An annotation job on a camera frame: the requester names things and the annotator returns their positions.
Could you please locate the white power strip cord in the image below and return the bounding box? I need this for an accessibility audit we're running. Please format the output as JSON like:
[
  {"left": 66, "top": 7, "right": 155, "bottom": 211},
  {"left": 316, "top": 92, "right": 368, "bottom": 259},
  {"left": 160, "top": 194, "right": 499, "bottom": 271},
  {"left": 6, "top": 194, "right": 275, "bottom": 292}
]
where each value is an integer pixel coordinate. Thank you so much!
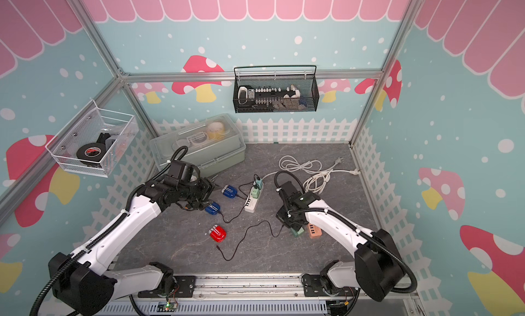
[{"left": 262, "top": 155, "right": 362, "bottom": 194}]

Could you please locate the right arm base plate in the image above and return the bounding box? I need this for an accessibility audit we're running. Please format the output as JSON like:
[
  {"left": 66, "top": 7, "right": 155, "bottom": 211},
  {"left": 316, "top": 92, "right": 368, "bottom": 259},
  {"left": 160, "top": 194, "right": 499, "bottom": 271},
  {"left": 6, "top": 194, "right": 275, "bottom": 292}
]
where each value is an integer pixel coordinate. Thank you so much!
[{"left": 301, "top": 274, "right": 355, "bottom": 299}]

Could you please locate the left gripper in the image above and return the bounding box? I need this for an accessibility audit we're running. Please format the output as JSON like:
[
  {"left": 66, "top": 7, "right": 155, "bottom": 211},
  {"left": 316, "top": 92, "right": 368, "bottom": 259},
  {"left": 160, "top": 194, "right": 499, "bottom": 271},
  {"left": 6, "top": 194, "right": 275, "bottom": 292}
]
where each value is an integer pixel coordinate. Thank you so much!
[{"left": 178, "top": 176, "right": 222, "bottom": 210}]

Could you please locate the white wire wall basket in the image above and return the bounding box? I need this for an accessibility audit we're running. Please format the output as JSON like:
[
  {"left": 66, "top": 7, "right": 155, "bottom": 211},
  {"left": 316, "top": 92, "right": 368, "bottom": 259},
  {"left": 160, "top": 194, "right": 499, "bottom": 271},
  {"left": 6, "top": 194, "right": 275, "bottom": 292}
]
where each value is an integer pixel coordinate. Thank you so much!
[{"left": 45, "top": 101, "right": 139, "bottom": 178}]

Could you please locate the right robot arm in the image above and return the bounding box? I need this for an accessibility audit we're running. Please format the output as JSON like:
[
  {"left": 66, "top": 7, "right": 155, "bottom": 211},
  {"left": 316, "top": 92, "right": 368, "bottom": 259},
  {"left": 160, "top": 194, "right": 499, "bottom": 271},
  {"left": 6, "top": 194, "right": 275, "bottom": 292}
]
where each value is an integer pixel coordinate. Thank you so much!
[{"left": 273, "top": 170, "right": 418, "bottom": 302}]

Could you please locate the black wire mesh basket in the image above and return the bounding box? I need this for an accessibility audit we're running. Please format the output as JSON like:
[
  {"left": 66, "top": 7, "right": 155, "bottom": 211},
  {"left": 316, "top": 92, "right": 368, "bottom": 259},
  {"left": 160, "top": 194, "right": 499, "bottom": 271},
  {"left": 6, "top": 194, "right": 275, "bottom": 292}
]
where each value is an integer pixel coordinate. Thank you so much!
[{"left": 232, "top": 65, "right": 319, "bottom": 114}]

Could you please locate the orange power strip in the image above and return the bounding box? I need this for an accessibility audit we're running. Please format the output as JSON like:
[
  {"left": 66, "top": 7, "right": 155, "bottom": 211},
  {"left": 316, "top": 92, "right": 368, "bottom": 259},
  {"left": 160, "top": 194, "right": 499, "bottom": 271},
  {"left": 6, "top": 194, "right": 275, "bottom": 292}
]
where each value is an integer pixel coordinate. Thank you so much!
[{"left": 308, "top": 224, "right": 323, "bottom": 239}]

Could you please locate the black socket bit holder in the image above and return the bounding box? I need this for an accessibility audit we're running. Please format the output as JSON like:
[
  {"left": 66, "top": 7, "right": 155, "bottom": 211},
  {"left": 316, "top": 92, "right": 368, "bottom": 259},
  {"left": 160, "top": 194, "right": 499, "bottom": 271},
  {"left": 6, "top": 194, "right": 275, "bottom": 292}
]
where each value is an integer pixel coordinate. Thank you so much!
[{"left": 237, "top": 85, "right": 302, "bottom": 109}]

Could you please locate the clear plastic storage box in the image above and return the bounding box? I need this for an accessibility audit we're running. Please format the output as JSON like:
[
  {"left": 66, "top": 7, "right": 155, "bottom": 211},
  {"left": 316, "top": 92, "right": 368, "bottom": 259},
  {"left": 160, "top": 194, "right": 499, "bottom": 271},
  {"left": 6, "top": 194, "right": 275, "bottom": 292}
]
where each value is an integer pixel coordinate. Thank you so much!
[{"left": 150, "top": 114, "right": 246, "bottom": 177}]

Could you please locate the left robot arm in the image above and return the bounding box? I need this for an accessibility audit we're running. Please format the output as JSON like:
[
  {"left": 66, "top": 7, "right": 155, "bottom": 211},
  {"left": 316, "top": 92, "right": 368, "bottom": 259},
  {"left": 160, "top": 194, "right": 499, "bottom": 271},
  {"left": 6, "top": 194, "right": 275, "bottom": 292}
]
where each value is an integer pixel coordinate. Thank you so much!
[{"left": 30, "top": 146, "right": 215, "bottom": 315}]

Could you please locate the long black charging cable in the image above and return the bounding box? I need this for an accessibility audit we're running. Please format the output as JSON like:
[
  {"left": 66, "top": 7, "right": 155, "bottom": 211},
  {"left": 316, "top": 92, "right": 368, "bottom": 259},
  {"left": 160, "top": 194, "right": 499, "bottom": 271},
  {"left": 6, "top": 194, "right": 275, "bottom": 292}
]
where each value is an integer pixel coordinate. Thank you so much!
[{"left": 215, "top": 220, "right": 288, "bottom": 261}]

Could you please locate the white power strip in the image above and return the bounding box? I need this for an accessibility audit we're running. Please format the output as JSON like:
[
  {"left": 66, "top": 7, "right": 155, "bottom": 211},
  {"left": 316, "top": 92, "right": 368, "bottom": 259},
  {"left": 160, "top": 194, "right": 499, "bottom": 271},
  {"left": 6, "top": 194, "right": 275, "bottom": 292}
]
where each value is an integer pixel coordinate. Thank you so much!
[{"left": 243, "top": 189, "right": 263, "bottom": 213}]

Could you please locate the black tape roll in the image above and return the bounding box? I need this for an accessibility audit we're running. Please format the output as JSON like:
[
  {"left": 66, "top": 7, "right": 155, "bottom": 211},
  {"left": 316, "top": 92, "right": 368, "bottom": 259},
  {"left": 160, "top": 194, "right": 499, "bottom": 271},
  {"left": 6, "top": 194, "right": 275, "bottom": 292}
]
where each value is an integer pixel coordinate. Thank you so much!
[{"left": 76, "top": 142, "right": 107, "bottom": 167}]

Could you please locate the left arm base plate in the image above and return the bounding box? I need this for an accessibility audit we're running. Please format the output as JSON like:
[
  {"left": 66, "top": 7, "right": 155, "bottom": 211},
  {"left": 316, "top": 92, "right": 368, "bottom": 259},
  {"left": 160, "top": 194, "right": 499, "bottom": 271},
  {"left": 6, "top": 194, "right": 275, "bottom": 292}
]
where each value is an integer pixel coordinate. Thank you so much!
[{"left": 138, "top": 275, "right": 196, "bottom": 299}]

